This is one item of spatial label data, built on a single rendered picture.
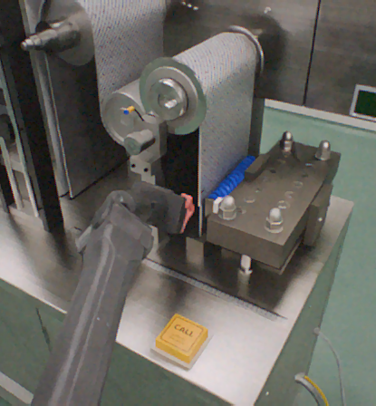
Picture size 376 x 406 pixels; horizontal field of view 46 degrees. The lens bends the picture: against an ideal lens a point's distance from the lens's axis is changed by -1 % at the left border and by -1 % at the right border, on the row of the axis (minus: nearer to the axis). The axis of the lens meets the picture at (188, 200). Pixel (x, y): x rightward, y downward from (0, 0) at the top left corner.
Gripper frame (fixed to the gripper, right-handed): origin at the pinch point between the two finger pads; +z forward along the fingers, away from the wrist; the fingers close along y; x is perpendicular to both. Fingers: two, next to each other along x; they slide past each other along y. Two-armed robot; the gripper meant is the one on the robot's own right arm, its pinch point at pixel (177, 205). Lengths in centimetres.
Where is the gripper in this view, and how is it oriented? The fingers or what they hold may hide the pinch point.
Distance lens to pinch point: 84.4
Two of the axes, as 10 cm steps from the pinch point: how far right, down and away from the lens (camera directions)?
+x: 2.6, -9.6, -1.4
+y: 8.7, 2.9, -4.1
